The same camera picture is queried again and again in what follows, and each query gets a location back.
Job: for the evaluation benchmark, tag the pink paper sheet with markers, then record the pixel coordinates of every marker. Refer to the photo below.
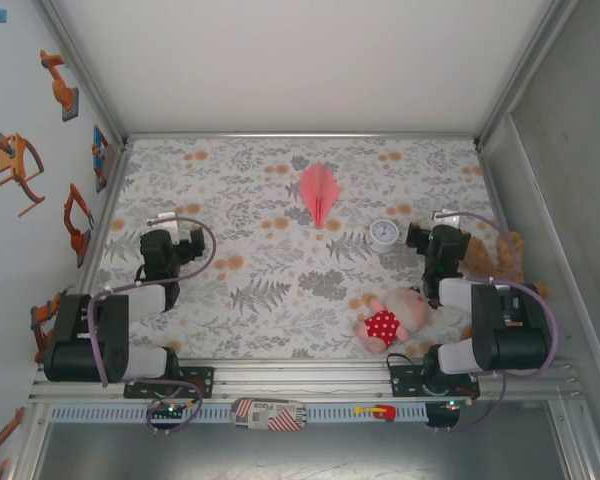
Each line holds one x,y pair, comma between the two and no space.
320,192

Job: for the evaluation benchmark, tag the blue orange gantry wall sticker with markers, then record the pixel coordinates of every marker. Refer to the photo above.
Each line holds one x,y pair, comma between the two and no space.
100,150

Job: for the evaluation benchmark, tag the brown teddy bear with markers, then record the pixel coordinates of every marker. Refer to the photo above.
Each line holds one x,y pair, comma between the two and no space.
480,257

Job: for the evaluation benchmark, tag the aluminium back bar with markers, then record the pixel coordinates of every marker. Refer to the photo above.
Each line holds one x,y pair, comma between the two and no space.
300,135

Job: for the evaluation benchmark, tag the orange machine wall sticker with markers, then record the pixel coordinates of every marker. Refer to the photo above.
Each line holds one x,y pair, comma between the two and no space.
2,440

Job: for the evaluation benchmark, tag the printed striped pouch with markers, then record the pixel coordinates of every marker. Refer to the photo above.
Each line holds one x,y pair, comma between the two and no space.
267,415

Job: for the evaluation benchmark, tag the pink doll red dotted dress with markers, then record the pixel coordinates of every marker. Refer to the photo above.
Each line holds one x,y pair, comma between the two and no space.
382,325

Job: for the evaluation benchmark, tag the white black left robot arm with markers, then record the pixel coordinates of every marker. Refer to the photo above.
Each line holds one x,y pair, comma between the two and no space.
85,340

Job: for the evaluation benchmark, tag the aluminium front rail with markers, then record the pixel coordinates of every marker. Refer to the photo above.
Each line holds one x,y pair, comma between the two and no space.
305,380

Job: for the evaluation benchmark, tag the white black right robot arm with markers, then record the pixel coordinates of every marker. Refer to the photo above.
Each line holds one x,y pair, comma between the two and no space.
515,330

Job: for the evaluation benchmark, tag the small circuit board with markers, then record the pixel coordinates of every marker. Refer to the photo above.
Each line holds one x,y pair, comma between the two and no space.
452,403
170,410

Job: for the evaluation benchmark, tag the aluminium frame post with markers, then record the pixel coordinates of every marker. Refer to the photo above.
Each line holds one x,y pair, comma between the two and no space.
82,70
525,70

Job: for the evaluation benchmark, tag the floral patterned table mat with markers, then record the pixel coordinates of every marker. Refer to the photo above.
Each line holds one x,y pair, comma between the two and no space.
180,170

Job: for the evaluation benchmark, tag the orange claw wall sticker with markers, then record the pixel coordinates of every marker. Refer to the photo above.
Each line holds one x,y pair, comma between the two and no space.
7,162

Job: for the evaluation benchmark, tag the white round clock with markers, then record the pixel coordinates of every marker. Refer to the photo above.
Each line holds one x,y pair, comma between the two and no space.
384,234

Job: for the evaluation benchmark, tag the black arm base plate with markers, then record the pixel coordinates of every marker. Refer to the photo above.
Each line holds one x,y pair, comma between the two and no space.
404,384
206,382

